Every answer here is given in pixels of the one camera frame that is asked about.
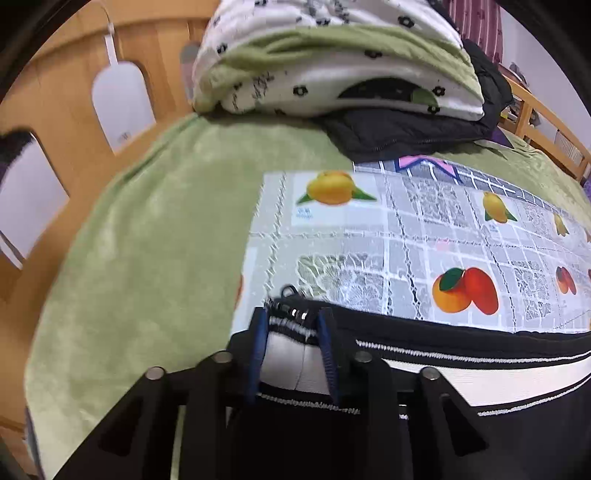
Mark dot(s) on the white plastic hook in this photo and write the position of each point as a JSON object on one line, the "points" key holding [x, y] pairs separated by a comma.
{"points": [[111, 46]]}

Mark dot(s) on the purple plush toy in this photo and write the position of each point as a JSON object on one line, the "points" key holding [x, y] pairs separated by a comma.
{"points": [[587, 189]]}

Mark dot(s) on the black padded jacket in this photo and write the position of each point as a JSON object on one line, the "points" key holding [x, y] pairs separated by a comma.
{"points": [[406, 134]]}

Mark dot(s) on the striped curtain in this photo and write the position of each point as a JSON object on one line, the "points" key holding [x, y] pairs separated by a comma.
{"points": [[475, 23]]}

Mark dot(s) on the fruit print plastic sheet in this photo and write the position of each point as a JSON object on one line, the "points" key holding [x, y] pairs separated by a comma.
{"points": [[415, 240]]}

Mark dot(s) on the black pants with white waistband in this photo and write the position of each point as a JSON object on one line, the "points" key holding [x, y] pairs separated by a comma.
{"points": [[531, 438]]}

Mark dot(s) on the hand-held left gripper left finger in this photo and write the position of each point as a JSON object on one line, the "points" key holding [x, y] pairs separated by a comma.
{"points": [[261, 353]]}

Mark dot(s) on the green fleece blanket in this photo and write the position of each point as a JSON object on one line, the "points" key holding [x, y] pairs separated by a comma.
{"points": [[161, 230]]}

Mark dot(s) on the folded flower print quilt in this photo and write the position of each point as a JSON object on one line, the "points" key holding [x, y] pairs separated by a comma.
{"points": [[323, 50]]}

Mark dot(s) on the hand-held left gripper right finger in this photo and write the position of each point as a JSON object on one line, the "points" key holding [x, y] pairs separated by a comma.
{"points": [[328, 357]]}

